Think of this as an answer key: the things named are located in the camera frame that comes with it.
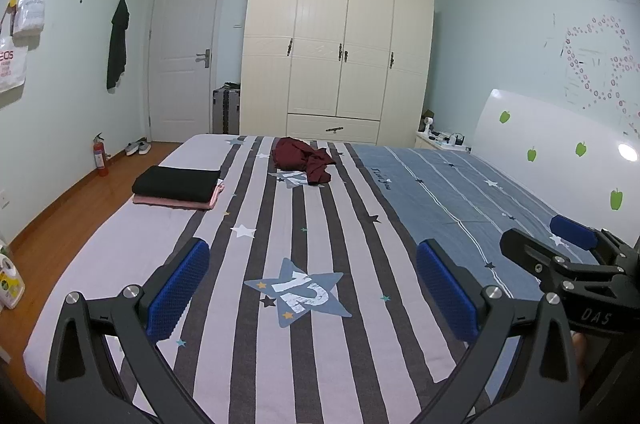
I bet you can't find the white tote bag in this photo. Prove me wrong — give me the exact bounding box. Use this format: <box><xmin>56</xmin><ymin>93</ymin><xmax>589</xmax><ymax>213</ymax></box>
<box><xmin>0</xmin><ymin>0</ymin><xmax>28</xmax><ymax>93</ymax></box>

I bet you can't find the dark suitcase by wardrobe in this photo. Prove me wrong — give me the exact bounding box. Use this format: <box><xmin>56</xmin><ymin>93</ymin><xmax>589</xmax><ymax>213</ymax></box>
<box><xmin>212</xmin><ymin>82</ymin><xmax>241</xmax><ymax>135</ymax></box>

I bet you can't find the white hanging plastic bag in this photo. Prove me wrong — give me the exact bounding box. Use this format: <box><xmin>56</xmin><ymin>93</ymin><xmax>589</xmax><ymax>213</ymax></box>
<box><xmin>13</xmin><ymin>0</ymin><xmax>46</xmax><ymax>38</ymax></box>

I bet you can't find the red fire extinguisher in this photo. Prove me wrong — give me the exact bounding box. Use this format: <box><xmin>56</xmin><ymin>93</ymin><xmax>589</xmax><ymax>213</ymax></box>
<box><xmin>92</xmin><ymin>133</ymin><xmax>108</xmax><ymax>176</ymax></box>

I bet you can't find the maroon t-shirt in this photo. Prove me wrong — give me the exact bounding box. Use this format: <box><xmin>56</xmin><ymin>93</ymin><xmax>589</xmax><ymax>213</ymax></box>
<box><xmin>271</xmin><ymin>137</ymin><xmax>335</xmax><ymax>186</ymax></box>

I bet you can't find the cream wardrobe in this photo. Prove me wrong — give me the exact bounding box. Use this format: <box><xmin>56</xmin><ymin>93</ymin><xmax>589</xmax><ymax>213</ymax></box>
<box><xmin>240</xmin><ymin>0</ymin><xmax>435</xmax><ymax>147</ymax></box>

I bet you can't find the black hanging garment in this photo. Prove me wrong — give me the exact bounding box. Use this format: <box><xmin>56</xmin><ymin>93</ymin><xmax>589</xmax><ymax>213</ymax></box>
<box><xmin>106</xmin><ymin>0</ymin><xmax>130</xmax><ymax>91</ymax></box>

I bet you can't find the white detergent bottle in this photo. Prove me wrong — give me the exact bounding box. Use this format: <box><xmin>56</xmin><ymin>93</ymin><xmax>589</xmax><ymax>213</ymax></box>
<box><xmin>0</xmin><ymin>254</ymin><xmax>26</xmax><ymax>309</ymax></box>

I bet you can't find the person right hand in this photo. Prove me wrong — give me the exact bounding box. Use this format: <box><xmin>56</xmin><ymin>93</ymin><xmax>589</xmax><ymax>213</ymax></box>
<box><xmin>572</xmin><ymin>332</ymin><xmax>588</xmax><ymax>386</ymax></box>

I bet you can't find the folded black garment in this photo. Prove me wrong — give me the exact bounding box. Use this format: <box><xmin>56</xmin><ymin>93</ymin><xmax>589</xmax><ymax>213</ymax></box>
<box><xmin>132</xmin><ymin>165</ymin><xmax>220</xmax><ymax>202</ymax></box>

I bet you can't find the white headboard with apples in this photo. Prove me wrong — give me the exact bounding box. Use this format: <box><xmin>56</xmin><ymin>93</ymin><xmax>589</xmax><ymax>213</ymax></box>
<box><xmin>472</xmin><ymin>88</ymin><xmax>639</xmax><ymax>244</ymax></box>

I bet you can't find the pair of shoes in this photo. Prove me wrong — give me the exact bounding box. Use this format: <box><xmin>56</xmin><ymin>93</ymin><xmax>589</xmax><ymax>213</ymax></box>
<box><xmin>125</xmin><ymin>138</ymin><xmax>151</xmax><ymax>157</ymax></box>

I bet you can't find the folded pink garment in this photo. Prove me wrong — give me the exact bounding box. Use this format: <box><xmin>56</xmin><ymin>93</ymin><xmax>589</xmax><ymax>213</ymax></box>
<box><xmin>132</xmin><ymin>183</ymin><xmax>224</xmax><ymax>211</ymax></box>

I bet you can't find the striped bed sheet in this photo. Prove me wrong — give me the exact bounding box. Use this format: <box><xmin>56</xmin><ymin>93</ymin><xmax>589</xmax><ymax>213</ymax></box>
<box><xmin>22</xmin><ymin>133</ymin><xmax>601</xmax><ymax>424</ymax></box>

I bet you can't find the white nightstand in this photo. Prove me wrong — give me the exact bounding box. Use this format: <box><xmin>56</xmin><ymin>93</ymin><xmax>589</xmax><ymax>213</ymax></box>
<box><xmin>413</xmin><ymin>132</ymin><xmax>471</xmax><ymax>153</ymax></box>

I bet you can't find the white door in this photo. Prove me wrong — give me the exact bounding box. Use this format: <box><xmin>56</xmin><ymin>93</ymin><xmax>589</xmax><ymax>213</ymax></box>
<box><xmin>148</xmin><ymin>0</ymin><xmax>218</xmax><ymax>143</ymax></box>

